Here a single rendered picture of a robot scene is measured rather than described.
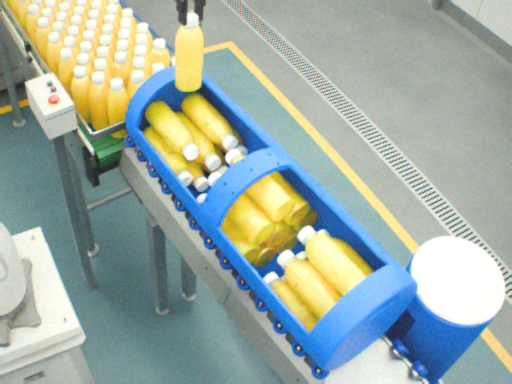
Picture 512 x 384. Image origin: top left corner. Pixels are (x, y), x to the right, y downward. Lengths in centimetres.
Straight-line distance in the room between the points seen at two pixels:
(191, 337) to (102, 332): 39
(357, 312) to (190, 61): 72
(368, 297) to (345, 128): 233
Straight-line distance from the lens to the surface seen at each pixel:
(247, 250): 131
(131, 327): 243
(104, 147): 181
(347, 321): 111
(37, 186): 300
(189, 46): 137
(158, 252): 206
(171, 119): 152
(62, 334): 128
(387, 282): 114
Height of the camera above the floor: 214
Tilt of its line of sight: 48 degrees down
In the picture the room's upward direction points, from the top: 8 degrees clockwise
